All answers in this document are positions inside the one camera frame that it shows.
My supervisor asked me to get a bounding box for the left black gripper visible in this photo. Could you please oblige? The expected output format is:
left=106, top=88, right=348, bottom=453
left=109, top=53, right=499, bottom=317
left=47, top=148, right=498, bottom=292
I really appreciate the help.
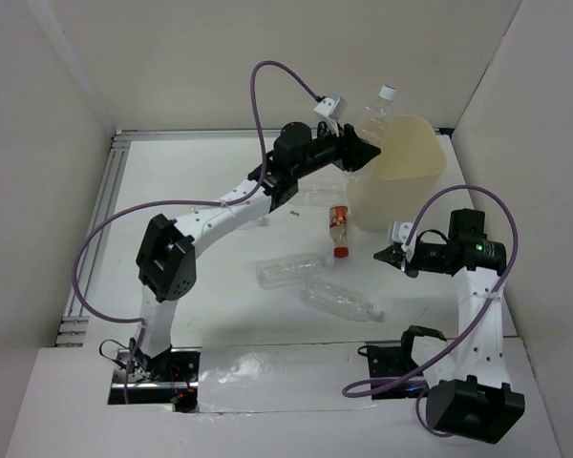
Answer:
left=291, top=115, right=380, bottom=179

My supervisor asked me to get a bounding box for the clear bottle upright-lying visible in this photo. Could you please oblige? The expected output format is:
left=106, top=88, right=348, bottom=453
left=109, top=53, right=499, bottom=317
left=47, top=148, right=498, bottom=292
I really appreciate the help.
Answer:
left=354, top=85, right=397, bottom=150

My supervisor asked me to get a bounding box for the clear bottle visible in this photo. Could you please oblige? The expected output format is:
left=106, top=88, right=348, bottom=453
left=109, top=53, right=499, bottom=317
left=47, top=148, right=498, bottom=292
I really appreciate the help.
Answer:
left=291, top=183, right=346, bottom=207
left=255, top=253, right=335, bottom=289
left=239, top=216, right=269, bottom=231
left=299, top=279, right=384, bottom=323

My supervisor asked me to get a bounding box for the red cap labelled bottle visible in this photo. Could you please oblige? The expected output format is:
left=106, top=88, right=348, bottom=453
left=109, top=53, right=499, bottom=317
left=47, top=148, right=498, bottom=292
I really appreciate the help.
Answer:
left=329, top=205, right=350, bottom=259

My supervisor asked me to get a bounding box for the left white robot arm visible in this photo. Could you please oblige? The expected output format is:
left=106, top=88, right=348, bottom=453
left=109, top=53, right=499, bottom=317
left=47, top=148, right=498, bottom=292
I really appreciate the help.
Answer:
left=130, top=121, right=380, bottom=381

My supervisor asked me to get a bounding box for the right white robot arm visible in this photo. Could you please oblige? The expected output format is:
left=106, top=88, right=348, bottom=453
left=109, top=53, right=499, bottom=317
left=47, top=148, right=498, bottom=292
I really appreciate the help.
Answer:
left=374, top=209, right=525, bottom=444

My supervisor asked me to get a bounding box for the beige plastic bin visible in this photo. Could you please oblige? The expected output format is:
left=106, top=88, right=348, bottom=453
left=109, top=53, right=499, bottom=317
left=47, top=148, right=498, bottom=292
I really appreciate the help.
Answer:
left=346, top=114, right=447, bottom=232

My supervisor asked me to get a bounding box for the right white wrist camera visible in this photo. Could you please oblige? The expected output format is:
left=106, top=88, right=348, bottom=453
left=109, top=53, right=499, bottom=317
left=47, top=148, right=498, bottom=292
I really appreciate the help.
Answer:
left=388, top=220, right=416, bottom=249

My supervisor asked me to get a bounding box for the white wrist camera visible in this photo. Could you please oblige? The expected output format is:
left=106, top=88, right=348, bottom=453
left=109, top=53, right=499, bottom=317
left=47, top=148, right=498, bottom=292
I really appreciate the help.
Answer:
left=314, top=95, right=348, bottom=121
left=388, top=220, right=416, bottom=249

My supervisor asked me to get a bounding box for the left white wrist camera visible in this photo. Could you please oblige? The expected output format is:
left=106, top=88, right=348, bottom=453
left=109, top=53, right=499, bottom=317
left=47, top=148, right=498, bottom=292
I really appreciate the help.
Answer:
left=314, top=95, right=348, bottom=121

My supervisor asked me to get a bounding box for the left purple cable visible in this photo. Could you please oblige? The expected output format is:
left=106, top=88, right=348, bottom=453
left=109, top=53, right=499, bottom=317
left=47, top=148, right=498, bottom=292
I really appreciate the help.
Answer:
left=71, top=60, right=324, bottom=406

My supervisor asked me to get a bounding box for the purple cable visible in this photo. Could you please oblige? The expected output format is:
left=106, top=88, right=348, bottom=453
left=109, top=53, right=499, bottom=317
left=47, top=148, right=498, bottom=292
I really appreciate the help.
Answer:
left=342, top=185, right=521, bottom=439
left=71, top=60, right=324, bottom=406

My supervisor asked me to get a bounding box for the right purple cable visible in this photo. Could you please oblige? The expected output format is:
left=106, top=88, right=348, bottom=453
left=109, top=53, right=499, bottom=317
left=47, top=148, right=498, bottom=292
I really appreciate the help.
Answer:
left=342, top=185, right=521, bottom=439

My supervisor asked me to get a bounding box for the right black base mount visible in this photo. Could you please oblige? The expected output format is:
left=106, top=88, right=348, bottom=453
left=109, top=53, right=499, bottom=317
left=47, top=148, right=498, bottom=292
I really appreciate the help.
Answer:
left=357, top=343, right=428, bottom=401

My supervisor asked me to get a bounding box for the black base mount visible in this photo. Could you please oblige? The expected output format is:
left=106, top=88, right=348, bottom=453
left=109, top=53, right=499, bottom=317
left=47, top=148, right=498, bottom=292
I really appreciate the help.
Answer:
left=357, top=343, right=428, bottom=401
left=100, top=348, right=201, bottom=414

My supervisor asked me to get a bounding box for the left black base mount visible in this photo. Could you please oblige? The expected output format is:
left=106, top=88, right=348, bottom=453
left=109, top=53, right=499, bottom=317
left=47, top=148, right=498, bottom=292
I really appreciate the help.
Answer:
left=100, top=348, right=201, bottom=414

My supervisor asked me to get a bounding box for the aluminium frame rail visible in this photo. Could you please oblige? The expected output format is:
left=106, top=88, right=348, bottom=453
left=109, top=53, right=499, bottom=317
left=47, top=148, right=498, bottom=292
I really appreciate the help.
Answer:
left=79, top=131, right=456, bottom=346

